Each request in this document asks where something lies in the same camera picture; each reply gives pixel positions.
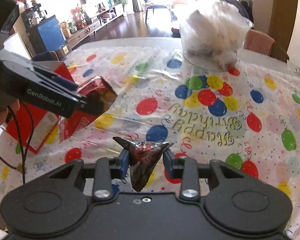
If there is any clear jar with plastic bag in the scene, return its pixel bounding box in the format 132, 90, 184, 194
180, 0, 254, 71

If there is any dark wrapper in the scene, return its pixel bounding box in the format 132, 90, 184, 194
113, 137, 174, 192

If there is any black jacket on chair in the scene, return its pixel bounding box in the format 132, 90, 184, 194
32, 51, 59, 62

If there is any dark coffee table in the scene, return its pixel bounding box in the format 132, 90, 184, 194
144, 4, 171, 25

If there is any person left hand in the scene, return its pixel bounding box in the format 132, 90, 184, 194
0, 99, 20, 138

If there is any red white cardboard box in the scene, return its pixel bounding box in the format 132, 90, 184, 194
6, 61, 76, 155

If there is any red snack bag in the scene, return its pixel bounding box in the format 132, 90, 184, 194
58, 76, 117, 142

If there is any blue cabinet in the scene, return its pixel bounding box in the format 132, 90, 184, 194
27, 15, 66, 54

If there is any balloon birthday tablecloth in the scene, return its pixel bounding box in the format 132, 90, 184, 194
0, 44, 300, 239

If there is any long wooden tv console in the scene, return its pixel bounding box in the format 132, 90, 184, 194
66, 3, 125, 49

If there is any black cable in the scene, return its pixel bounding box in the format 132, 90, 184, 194
0, 100, 36, 186

